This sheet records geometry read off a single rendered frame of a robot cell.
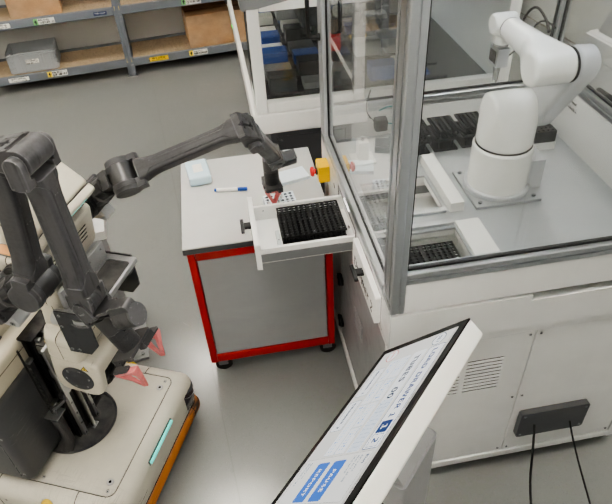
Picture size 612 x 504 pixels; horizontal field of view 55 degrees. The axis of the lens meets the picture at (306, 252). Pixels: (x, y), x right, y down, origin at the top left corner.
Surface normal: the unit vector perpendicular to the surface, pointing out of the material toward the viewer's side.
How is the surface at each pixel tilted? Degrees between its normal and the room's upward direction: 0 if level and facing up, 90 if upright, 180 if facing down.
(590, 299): 90
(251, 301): 90
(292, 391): 0
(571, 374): 90
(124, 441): 0
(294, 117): 90
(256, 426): 0
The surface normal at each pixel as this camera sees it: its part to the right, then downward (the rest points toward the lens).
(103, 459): -0.04, -0.76
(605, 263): 0.17, 0.63
